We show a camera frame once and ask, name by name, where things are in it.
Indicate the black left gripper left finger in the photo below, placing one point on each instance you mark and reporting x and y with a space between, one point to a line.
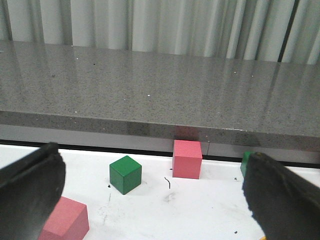
30 188

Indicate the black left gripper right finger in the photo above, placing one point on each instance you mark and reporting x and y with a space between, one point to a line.
285 205

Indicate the green cube block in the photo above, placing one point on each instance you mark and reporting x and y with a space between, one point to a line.
244 162

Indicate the green block at left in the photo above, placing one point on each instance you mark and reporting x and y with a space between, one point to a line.
125 174

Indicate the grey stone counter shelf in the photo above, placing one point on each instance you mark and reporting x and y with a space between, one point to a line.
84 96

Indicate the pink cube block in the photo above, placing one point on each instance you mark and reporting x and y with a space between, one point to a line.
187 159

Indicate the pink block near camera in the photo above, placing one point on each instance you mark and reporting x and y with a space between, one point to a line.
68 221

